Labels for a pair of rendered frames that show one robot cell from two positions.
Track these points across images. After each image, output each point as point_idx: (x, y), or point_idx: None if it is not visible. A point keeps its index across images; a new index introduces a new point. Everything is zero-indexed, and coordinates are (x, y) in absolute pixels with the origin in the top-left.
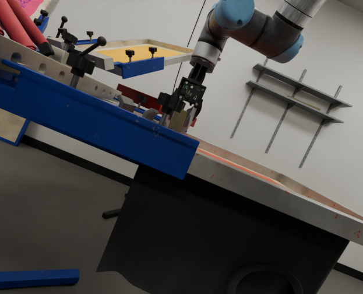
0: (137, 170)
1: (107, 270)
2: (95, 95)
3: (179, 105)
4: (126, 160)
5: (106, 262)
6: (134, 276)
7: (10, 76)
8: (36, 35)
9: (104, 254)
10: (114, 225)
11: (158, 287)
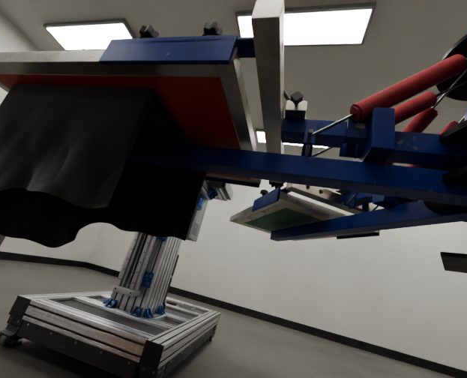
0: (203, 181)
1: (179, 238)
2: (262, 118)
3: None
4: (198, 170)
5: (183, 233)
6: (166, 232)
7: (370, 144)
8: None
9: (187, 229)
10: (194, 211)
11: (151, 230)
